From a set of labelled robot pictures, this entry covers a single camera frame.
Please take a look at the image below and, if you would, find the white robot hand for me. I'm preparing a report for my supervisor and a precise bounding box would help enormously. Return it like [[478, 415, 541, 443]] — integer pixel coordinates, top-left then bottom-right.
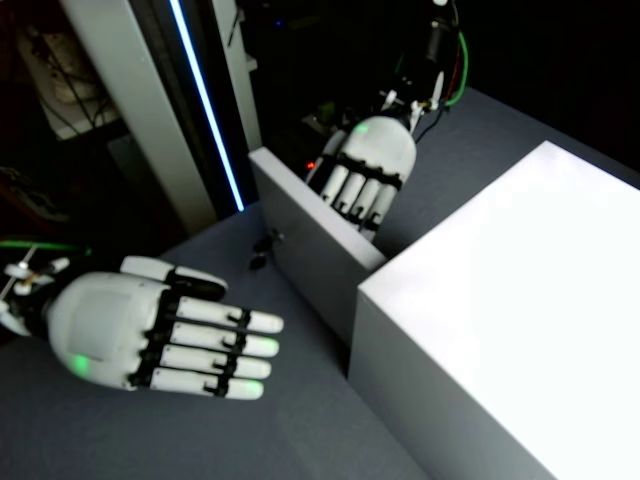
[[47, 255, 285, 401], [304, 114, 417, 244]]

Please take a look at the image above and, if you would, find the grey panel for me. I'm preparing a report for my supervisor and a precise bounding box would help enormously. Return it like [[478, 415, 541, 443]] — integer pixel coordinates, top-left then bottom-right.
[[248, 147, 389, 349]]

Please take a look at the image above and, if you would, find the large white box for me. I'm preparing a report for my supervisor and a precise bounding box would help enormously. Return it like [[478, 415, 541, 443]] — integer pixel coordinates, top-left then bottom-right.
[[348, 140, 640, 480]]

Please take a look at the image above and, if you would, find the grey table cloth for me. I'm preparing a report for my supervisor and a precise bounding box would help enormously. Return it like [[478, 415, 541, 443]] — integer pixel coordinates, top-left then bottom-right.
[[0, 87, 640, 480]]

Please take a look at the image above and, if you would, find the narrow white column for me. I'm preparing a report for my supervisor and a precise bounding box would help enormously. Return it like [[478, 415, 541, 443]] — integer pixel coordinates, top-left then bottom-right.
[[209, 0, 265, 151]]

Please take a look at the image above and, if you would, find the white column with light strip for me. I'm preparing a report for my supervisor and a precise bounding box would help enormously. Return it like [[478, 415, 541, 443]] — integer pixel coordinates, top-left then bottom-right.
[[59, 0, 246, 236]]

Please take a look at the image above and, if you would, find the green cable on arm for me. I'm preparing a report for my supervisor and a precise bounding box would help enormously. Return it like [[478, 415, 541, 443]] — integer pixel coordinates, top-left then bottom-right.
[[442, 27, 472, 109], [0, 240, 94, 256]]

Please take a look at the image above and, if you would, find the white box with cables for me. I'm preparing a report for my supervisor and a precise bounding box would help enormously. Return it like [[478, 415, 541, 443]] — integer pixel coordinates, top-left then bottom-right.
[[17, 22, 124, 142]]

